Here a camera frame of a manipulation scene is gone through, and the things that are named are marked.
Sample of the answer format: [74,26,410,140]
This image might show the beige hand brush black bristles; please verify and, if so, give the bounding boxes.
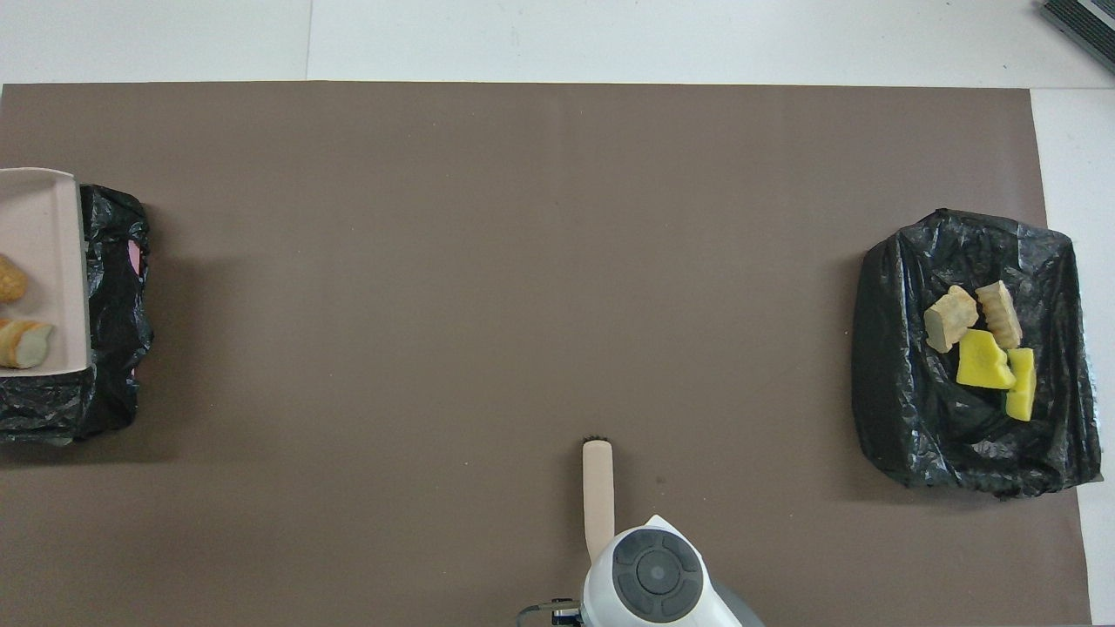
[582,438,615,563]

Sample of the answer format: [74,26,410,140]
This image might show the striped croissant piece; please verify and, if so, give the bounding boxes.
[0,319,55,369]
[923,286,980,354]
[975,280,1024,351]

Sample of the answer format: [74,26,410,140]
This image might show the yellow sponge piece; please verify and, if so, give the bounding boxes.
[956,329,1017,390]
[1005,348,1037,422]

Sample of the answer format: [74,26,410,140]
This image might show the beige plastic dustpan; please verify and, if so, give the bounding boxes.
[0,167,93,377]

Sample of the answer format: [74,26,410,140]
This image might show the brown oval bread roll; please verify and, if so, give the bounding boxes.
[0,254,29,304]

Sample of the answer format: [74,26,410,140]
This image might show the black bag-lined bin pink patch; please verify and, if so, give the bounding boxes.
[0,184,154,447]

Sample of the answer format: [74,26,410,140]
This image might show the brown table mat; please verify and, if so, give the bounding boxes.
[0,82,1091,627]

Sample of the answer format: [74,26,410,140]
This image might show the grey ribbed device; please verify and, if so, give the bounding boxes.
[1037,0,1115,75]

